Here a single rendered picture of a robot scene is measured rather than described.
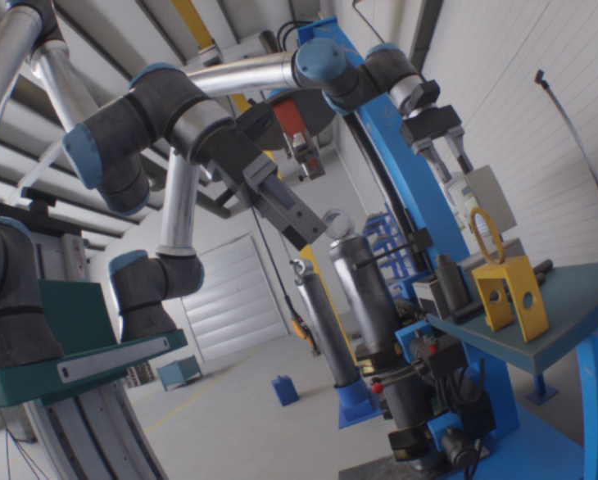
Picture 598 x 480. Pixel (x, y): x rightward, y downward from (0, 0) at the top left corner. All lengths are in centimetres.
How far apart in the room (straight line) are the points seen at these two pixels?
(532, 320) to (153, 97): 72
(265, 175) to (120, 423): 83
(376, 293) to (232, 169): 115
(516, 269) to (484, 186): 130
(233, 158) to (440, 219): 126
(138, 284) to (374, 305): 100
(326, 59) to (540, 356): 66
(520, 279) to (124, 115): 68
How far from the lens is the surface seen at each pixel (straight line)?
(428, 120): 67
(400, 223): 167
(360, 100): 73
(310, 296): 274
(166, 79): 46
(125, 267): 94
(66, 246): 102
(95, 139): 42
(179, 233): 101
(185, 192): 101
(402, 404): 157
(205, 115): 41
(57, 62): 82
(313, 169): 176
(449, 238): 150
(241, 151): 35
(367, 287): 140
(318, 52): 61
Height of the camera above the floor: 132
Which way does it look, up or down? 10 degrees up
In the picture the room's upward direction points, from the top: 22 degrees counter-clockwise
